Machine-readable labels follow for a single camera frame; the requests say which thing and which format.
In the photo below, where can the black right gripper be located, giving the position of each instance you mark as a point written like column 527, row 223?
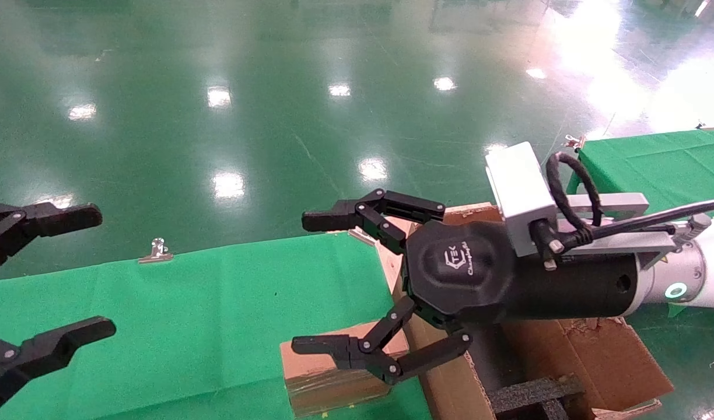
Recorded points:
column 468, row 274

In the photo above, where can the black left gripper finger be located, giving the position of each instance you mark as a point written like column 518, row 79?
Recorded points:
column 53, row 219
column 42, row 350

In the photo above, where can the small brown cardboard box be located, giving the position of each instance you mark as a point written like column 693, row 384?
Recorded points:
column 316, row 379

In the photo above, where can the large open cardboard carton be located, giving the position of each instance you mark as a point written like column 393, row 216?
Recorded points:
column 596, row 356

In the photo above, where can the silver binder clip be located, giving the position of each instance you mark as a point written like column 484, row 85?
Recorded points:
column 704, row 125
column 156, row 252
column 361, row 235
column 574, row 142

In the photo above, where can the large green tablecloth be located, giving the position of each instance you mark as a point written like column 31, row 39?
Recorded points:
column 188, row 326

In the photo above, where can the black foam insert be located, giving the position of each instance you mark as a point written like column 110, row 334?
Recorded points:
column 532, row 396

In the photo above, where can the small green tablecloth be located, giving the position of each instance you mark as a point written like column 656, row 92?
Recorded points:
column 666, row 163

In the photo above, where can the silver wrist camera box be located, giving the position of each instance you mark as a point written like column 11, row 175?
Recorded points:
column 517, row 186

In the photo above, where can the grey camera mounting bracket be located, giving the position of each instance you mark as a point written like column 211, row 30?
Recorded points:
column 619, row 204

